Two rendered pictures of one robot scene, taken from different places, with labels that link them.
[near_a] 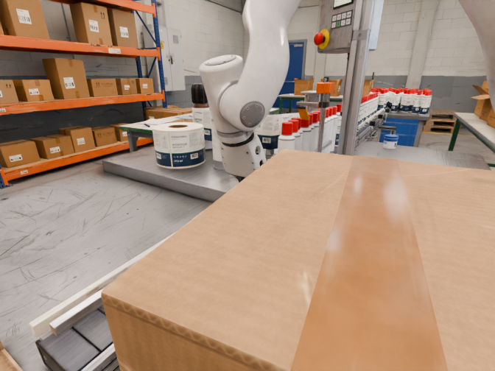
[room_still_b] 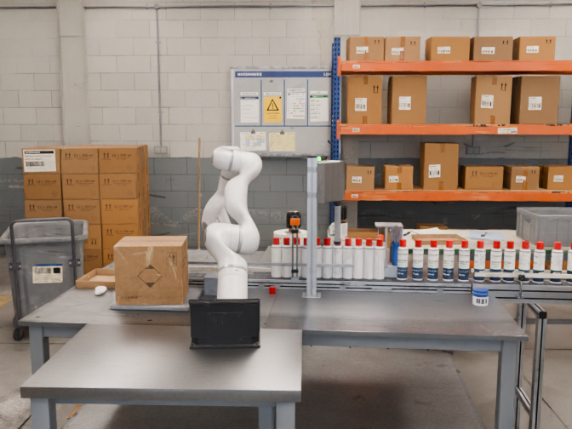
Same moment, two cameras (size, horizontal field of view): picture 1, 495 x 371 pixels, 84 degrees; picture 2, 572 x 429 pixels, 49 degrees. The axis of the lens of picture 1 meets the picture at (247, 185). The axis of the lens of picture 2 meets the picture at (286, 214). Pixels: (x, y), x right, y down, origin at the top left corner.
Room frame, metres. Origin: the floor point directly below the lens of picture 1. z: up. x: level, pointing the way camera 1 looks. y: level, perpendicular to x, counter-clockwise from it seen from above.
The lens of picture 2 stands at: (-0.53, -2.92, 1.68)
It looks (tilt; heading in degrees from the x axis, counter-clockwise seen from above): 9 degrees down; 63
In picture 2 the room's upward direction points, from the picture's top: straight up
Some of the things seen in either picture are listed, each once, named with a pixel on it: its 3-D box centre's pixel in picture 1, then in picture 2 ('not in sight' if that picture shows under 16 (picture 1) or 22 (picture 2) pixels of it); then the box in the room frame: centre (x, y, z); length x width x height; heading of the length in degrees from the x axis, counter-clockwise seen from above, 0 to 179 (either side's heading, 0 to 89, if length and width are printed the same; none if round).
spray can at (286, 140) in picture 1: (285, 156); (276, 257); (0.82, -0.12, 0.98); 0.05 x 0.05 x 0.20
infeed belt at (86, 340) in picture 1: (297, 179); (304, 281); (0.94, -0.19, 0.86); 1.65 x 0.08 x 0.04; 148
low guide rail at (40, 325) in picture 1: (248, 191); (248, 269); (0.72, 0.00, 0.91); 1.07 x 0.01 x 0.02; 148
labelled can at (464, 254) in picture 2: not in sight; (464, 260); (1.61, -0.60, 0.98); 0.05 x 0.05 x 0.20
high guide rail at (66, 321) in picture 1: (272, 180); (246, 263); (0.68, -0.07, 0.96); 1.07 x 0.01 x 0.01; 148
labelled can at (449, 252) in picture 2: not in sight; (449, 260); (1.55, -0.56, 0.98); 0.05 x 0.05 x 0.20
